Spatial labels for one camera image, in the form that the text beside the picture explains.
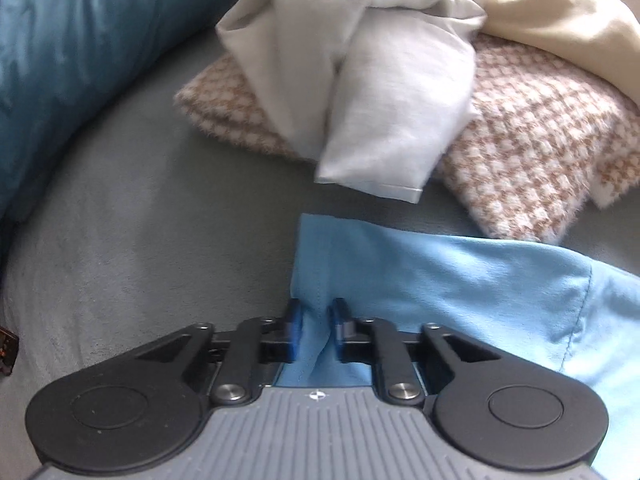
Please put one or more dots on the pale grey garment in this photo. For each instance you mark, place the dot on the pale grey garment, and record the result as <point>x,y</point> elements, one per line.
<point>390,100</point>

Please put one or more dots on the grey fleece blanket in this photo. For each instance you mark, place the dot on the grey fleece blanket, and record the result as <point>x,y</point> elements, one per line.
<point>150,240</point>

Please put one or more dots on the smartphone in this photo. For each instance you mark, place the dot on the smartphone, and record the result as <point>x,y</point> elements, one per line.
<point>7,352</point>

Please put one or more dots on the cream garment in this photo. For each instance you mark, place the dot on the cream garment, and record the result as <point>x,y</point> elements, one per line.
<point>565,15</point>

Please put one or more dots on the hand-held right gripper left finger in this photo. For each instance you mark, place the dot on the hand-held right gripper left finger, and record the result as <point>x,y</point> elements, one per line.
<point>296,330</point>

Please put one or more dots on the brown white checked sweater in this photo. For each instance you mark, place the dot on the brown white checked sweater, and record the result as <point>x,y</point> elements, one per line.
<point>530,160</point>

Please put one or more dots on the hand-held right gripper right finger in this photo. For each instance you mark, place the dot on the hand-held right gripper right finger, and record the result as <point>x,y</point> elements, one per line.
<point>336,330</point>

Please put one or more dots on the teal duvet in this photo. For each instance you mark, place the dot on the teal duvet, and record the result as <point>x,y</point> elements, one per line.
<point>75,60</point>

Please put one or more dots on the light blue t-shirt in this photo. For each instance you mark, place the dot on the light blue t-shirt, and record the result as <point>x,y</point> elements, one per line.
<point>450,285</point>

